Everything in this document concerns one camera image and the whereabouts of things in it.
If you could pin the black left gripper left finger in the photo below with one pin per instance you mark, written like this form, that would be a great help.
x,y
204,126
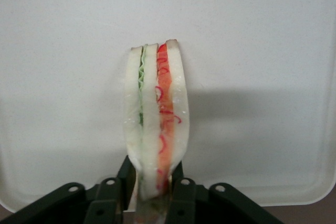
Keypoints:
x,y
110,197

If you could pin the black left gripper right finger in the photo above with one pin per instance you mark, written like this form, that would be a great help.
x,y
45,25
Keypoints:
x,y
183,200

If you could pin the triangular sandwich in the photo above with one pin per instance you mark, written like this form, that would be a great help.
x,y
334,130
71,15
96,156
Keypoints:
x,y
151,119

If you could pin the cream plastic tray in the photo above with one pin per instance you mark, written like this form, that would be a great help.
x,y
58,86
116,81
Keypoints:
x,y
65,77

